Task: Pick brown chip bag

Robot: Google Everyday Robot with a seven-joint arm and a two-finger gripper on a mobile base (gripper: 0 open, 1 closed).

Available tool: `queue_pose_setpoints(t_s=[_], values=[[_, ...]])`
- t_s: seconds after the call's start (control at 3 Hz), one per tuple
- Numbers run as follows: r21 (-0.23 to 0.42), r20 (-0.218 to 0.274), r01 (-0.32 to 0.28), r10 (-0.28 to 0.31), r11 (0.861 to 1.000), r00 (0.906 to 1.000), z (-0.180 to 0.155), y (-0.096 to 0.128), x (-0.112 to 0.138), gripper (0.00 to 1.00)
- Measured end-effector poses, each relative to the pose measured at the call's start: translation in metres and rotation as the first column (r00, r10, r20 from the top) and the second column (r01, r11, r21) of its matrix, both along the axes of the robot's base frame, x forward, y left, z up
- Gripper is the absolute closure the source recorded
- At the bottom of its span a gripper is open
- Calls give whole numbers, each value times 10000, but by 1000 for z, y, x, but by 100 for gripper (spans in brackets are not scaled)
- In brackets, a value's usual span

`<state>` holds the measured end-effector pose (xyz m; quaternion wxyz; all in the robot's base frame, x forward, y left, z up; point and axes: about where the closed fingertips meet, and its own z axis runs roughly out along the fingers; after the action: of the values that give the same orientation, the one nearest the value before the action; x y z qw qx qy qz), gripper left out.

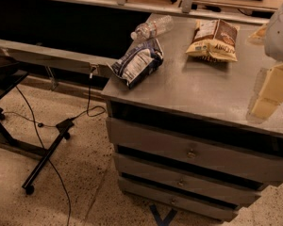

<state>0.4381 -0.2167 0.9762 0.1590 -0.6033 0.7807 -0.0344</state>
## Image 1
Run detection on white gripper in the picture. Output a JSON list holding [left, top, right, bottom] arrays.
[[248, 4, 283, 120]]

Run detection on brown and yellow chip bag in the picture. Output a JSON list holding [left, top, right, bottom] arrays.
[[186, 20, 240, 62]]

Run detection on blue and white chip bag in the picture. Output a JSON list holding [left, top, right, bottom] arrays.
[[109, 39, 163, 89]]

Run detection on clear plastic water bottle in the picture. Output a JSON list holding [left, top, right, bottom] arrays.
[[130, 15, 174, 40]]

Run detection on grey cabinet with drawers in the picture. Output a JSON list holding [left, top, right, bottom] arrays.
[[103, 17, 283, 212]]

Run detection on top grey drawer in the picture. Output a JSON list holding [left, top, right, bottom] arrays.
[[107, 118, 283, 185]]

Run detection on grey drawer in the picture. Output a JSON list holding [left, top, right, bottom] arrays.
[[118, 177, 238, 221], [113, 153, 261, 206], [107, 118, 283, 185]]

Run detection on middle grey drawer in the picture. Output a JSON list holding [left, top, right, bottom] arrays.
[[113, 153, 261, 206]]

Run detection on bottom grey drawer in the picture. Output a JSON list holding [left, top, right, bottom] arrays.
[[118, 177, 238, 221]]

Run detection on grey long shelf counter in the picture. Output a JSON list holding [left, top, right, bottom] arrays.
[[0, 0, 275, 94]]

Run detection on black wheeled stand frame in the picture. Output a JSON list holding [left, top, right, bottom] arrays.
[[0, 69, 75, 196]]

